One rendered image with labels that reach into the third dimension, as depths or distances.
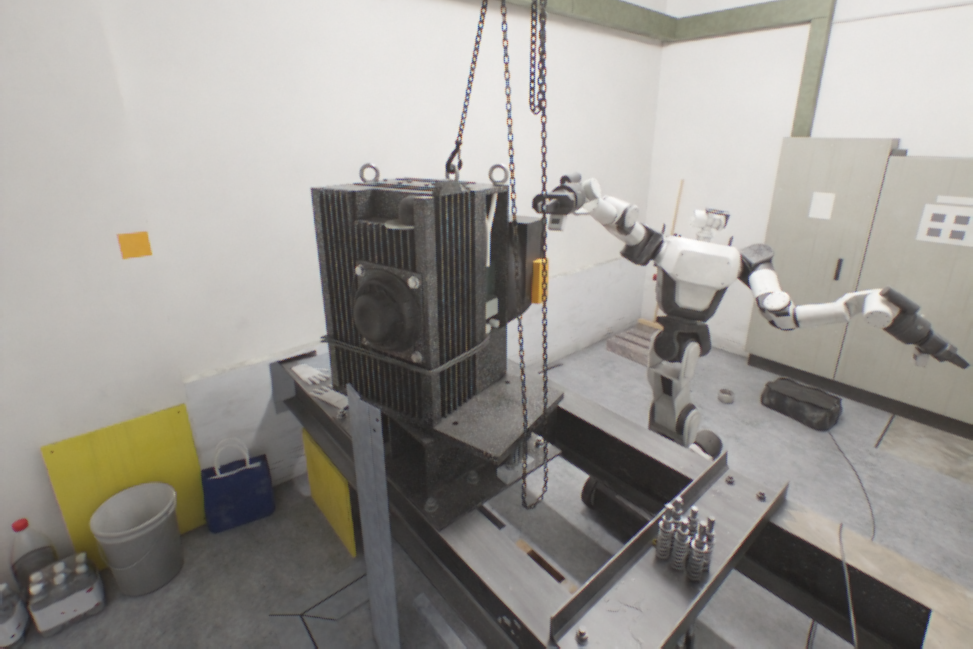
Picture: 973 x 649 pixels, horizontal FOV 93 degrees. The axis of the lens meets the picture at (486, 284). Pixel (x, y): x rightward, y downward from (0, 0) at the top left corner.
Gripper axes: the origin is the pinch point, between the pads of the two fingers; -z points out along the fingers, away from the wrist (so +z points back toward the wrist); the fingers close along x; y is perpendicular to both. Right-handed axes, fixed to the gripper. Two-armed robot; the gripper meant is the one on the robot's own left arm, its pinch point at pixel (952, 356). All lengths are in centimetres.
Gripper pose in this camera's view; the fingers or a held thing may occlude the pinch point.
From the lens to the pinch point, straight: 188.8
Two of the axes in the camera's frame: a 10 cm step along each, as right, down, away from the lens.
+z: -7.7, -6.0, 2.0
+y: -4.7, 7.6, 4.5
